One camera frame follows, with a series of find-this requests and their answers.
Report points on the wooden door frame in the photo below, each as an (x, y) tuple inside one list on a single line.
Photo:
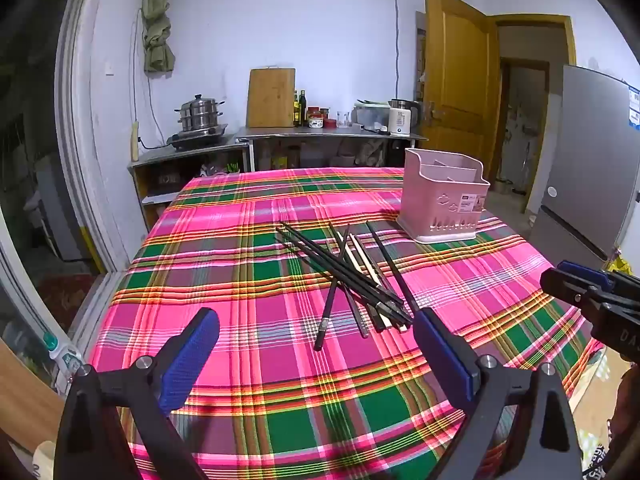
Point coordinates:
[(535, 19)]

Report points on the red lid jar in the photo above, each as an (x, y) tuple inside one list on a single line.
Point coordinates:
[(314, 119)]

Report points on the pink plastic utensil holder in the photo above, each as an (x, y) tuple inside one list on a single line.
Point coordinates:
[(442, 200)]

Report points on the metal kitchen table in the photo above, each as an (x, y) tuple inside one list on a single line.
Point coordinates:
[(320, 132)]

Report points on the clear drinking glass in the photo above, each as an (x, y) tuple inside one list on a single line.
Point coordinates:
[(343, 120)]

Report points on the pile of black chopsticks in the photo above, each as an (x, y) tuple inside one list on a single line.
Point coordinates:
[(330, 272)]

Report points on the dark oil bottle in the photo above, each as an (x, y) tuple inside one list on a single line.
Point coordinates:
[(302, 110), (296, 112)]

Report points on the clear plastic food container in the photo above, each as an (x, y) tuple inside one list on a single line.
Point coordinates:
[(370, 112)]

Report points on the low metal shelf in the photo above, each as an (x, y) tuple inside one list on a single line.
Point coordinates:
[(185, 156)]

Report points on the wooden cutting board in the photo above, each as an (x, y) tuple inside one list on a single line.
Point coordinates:
[(271, 97)]

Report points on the yellow plastic bag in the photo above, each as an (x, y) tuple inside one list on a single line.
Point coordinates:
[(620, 265)]

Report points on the light wooden chopstick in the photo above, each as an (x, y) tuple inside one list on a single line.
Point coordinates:
[(371, 266), (364, 260)]

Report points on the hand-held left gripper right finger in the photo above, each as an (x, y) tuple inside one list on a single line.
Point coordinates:
[(445, 350)]

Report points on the green knotted curtain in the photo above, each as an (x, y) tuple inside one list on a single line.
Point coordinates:
[(156, 25)]

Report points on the black induction cooker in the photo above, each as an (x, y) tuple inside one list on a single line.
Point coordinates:
[(197, 139)]

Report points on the beige power strip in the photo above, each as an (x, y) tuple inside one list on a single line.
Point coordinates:
[(134, 140)]

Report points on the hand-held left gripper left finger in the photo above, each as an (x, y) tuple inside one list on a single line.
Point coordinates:
[(190, 355)]

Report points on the pink plaid tablecloth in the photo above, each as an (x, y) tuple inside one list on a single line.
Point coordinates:
[(260, 270)]

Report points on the steel steamer pot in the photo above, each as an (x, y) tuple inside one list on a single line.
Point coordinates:
[(200, 112)]

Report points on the yellow wooden door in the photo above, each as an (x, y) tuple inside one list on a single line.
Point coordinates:
[(457, 85)]

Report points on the small red container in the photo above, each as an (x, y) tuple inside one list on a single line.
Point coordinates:
[(331, 122)]

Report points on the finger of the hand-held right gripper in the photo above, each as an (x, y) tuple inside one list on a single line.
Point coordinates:
[(565, 286), (582, 271)]

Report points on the grey refrigerator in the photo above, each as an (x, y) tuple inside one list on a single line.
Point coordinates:
[(585, 160)]

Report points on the white electric kettle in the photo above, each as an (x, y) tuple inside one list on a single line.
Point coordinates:
[(400, 117)]

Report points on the green cap plastic bottle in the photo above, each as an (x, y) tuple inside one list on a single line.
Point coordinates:
[(62, 357)]

